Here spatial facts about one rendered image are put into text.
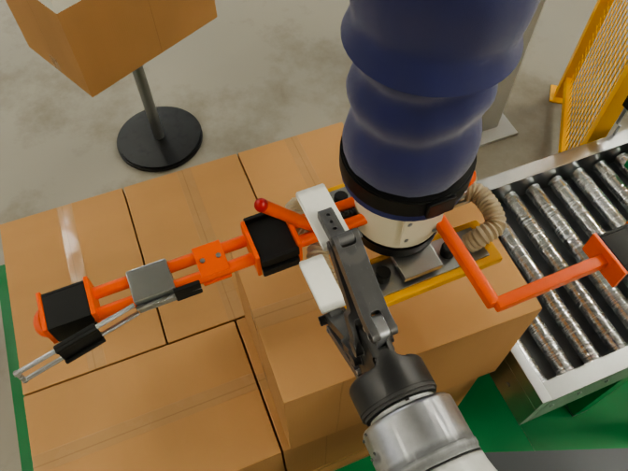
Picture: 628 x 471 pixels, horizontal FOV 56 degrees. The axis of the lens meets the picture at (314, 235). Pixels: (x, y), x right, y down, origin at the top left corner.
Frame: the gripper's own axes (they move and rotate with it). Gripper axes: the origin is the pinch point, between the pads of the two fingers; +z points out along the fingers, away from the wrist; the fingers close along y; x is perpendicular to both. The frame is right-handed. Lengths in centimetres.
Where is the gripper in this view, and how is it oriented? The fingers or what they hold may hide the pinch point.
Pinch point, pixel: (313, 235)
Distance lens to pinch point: 62.9
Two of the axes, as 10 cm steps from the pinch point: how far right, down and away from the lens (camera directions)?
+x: 9.2, -3.3, 2.1
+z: -3.9, -7.7, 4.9
